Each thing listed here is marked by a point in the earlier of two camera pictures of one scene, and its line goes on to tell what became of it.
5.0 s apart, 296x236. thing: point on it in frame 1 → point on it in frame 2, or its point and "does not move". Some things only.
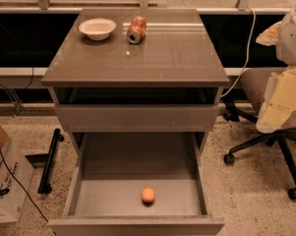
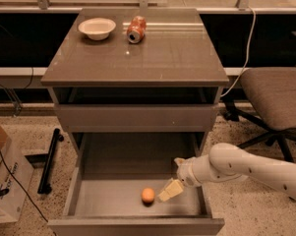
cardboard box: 7,198 does not move
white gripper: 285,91 → 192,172
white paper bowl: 97,29 does not move
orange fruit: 148,196 does not move
